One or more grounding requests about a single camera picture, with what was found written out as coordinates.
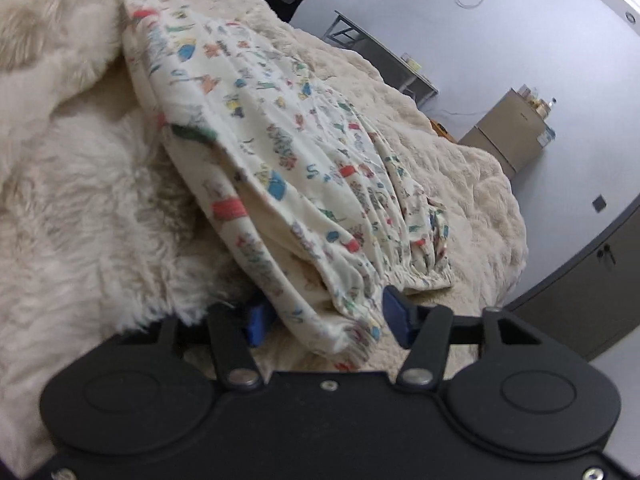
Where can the cluster of jars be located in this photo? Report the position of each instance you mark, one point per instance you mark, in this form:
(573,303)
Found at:
(537,102)

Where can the beige small fridge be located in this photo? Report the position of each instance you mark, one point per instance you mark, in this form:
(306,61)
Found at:
(505,135)

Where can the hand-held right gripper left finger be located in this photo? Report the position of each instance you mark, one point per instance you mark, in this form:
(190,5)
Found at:
(256,327)

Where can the cream plush blanket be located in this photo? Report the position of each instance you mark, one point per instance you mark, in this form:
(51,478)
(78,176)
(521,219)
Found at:
(465,195)

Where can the dark wall socket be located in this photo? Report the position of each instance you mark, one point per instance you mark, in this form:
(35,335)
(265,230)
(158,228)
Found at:
(599,203)

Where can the metal frame table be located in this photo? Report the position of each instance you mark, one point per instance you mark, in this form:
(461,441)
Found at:
(385,55)

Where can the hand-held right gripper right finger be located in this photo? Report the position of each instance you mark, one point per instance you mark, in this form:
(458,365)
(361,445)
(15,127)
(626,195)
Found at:
(397,317)

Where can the white long-fur blanket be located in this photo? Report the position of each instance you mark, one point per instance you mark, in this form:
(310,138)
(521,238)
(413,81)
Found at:
(75,200)

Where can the cream printed pants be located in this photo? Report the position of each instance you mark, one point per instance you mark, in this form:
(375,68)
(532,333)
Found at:
(300,160)

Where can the dark grey wardrobe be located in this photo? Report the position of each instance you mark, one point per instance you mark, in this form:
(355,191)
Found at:
(590,290)

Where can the orange box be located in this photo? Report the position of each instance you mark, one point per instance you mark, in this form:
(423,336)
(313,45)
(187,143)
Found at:
(441,129)

